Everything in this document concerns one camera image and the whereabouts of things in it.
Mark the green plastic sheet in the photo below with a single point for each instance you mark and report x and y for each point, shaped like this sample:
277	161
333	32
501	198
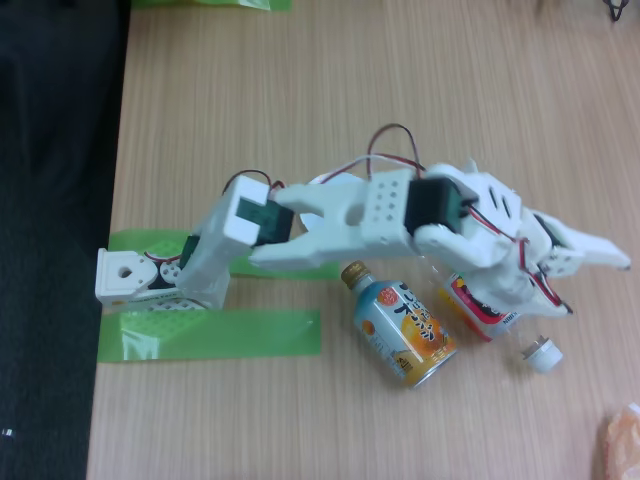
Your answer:
280	4

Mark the orange plastic bag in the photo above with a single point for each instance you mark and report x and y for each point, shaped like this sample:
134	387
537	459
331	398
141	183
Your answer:
625	442

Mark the green tape strip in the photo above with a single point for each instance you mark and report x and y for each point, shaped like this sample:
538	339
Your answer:
250	332
320	272

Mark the orange juice aluminium bottle can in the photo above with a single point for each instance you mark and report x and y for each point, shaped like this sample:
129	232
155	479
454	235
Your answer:
400	330

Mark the clear plastic bottle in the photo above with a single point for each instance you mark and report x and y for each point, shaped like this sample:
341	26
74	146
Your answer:
542	356

